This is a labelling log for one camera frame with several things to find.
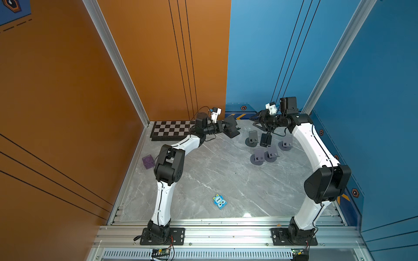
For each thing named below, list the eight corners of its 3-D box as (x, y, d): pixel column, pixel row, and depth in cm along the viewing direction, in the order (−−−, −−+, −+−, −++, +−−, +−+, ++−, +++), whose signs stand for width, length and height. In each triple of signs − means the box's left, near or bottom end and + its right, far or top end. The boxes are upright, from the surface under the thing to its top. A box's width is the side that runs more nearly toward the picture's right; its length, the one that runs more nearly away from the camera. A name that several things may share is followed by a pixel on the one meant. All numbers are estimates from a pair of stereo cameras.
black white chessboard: (151, 140, 112) (149, 137, 109) (156, 124, 122) (154, 120, 119) (192, 140, 112) (192, 137, 109) (194, 124, 122) (194, 120, 119)
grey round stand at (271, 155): (264, 162, 101) (266, 157, 97) (261, 150, 107) (263, 145, 102) (277, 162, 101) (279, 157, 97) (273, 150, 107) (276, 145, 102)
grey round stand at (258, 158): (251, 165, 100) (253, 159, 95) (249, 154, 105) (250, 148, 100) (263, 165, 100) (266, 159, 95) (261, 154, 105) (263, 148, 100)
